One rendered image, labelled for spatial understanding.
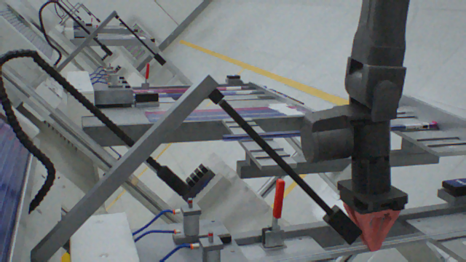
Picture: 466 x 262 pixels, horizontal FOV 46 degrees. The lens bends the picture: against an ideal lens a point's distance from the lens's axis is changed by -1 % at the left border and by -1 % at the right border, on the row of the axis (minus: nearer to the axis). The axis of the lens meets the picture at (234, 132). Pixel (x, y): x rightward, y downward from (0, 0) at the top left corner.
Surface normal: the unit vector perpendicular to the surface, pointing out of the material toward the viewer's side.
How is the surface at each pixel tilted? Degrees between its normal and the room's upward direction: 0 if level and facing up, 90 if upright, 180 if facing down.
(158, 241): 42
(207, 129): 90
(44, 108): 90
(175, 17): 90
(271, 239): 90
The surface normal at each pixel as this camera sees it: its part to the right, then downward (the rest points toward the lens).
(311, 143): -0.97, 0.12
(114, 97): 0.29, 0.23
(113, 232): -0.02, -0.97
